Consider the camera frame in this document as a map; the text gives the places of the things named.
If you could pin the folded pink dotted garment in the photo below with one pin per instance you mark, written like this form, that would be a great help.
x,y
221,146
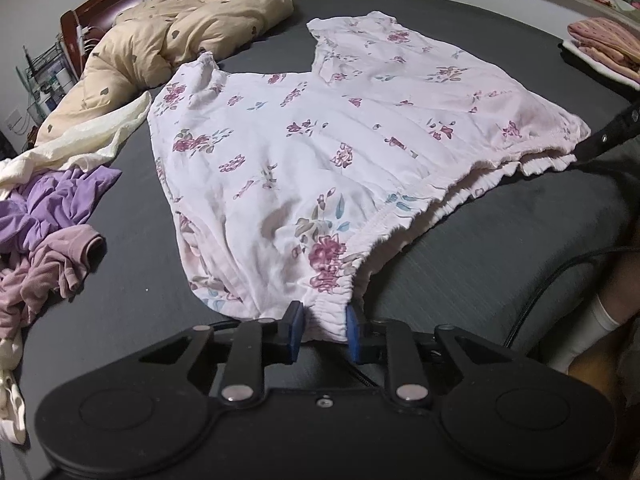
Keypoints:
x,y
605,40

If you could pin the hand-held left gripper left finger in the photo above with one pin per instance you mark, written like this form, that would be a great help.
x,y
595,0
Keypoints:
x,y
296,330

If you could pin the folded white garment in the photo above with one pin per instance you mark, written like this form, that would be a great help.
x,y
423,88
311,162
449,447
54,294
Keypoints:
x,y
582,55

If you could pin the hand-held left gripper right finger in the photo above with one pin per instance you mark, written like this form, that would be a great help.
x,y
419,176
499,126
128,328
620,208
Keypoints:
x,y
352,332

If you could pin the beige heart-print duvet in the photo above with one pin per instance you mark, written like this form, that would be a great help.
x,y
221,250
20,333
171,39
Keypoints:
x,y
165,35

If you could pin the white wall socket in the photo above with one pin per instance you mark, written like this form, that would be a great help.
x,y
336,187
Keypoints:
x,y
14,120

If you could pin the dark wooden headboard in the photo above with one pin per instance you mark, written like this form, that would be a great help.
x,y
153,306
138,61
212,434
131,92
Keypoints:
x,y
82,25

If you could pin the pink floral pajama pants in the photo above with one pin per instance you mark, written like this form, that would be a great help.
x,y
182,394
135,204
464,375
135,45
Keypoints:
x,y
325,135

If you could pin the cream blanket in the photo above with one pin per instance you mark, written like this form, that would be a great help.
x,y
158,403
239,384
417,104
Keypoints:
x,y
85,140

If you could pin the folded black garment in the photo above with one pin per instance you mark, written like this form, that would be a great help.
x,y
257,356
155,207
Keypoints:
x,y
595,80

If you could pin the white crumpled garment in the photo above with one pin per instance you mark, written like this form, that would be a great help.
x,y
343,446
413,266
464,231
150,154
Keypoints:
x,y
10,390

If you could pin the mauve pink ribbed garment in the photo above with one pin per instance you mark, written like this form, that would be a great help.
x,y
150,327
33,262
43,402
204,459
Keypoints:
x,y
55,260

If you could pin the purple garment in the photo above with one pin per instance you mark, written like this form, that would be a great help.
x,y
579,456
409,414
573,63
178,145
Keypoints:
x,y
50,205

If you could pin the person's grey shorts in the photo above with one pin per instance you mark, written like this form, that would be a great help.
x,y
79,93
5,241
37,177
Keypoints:
x,y
620,195

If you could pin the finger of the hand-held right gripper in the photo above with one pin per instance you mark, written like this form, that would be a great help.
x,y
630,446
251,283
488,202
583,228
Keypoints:
x,y
607,135

